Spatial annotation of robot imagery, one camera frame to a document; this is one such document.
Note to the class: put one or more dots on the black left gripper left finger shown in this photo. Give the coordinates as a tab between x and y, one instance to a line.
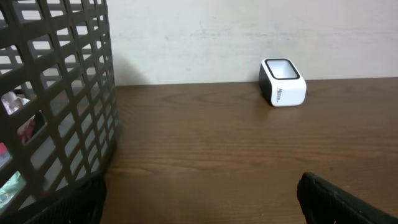
83	205

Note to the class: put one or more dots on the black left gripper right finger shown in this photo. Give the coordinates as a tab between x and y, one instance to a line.
322	202

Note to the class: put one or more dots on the green wet wipes packet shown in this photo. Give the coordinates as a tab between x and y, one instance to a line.
11	188

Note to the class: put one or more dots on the orange Kleenex tissue pack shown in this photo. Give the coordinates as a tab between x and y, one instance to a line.
25	132

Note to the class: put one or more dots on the purple red tissue pack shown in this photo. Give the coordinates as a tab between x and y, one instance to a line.
12	102

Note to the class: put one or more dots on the grey plastic mesh basket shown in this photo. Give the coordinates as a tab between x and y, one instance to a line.
58	55

